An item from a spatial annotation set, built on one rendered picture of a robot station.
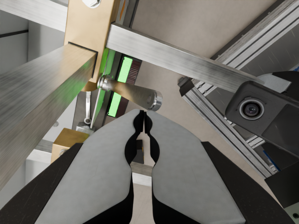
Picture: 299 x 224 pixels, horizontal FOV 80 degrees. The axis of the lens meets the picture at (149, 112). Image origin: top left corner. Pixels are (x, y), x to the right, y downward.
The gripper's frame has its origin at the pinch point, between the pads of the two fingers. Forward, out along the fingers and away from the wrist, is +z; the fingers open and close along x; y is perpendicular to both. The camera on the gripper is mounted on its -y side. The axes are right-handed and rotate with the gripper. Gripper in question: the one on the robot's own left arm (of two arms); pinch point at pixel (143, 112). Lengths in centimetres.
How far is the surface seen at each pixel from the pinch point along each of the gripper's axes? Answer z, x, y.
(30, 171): 40, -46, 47
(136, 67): 30.5, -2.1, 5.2
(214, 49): 101, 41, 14
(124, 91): 5.5, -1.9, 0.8
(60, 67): 5.3, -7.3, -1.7
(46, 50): 38.8, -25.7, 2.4
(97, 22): 13.5, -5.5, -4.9
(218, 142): 102, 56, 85
